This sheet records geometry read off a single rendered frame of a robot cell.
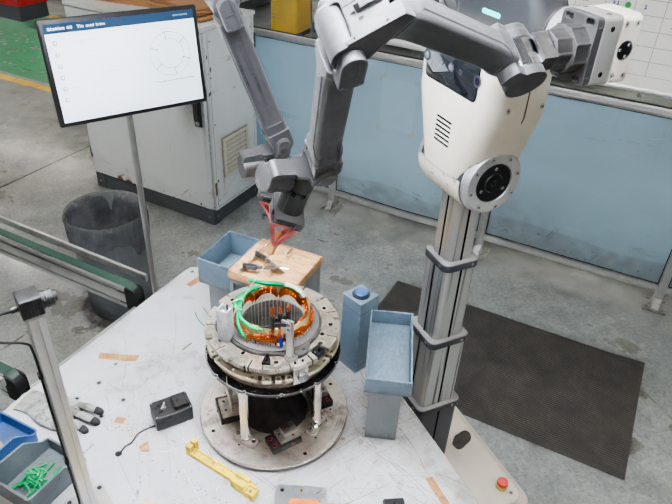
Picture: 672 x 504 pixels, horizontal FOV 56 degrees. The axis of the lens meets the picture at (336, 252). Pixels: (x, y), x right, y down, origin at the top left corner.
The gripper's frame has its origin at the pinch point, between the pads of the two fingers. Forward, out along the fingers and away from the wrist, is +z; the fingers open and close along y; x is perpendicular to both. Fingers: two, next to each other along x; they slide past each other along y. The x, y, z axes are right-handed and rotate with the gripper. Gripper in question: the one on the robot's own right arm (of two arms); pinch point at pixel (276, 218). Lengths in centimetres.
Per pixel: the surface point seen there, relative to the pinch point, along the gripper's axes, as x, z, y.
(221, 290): -12.5, 23.3, 9.8
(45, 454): -27, 41, 66
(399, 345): 43.8, 15.3, 16.0
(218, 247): -18.0, 14.4, 2.2
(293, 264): 6.9, 11.8, 2.3
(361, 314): 29.8, 18.0, 6.3
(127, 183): -193, 112, -152
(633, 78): 85, -3, -187
